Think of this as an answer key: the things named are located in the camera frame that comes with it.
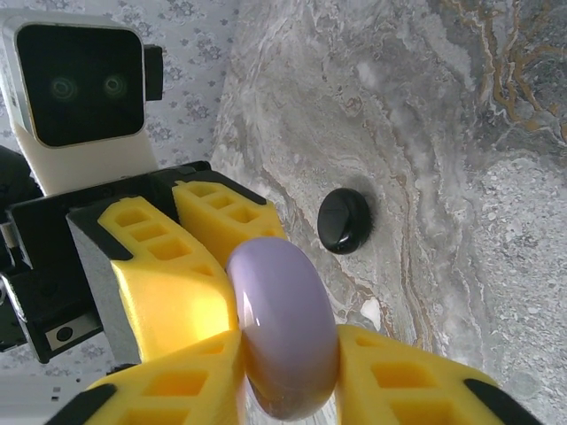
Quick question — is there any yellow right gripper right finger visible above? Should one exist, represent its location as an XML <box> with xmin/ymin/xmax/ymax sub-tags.
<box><xmin>335</xmin><ymin>324</ymin><xmax>550</xmax><ymax>425</ymax></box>

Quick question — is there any lilac round charging case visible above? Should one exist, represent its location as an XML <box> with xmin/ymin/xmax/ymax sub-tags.
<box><xmin>225</xmin><ymin>236</ymin><xmax>340</xmax><ymax>421</ymax></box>

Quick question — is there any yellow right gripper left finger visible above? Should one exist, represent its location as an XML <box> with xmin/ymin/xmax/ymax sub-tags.
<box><xmin>57</xmin><ymin>330</ymin><xmax>245</xmax><ymax>425</ymax></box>

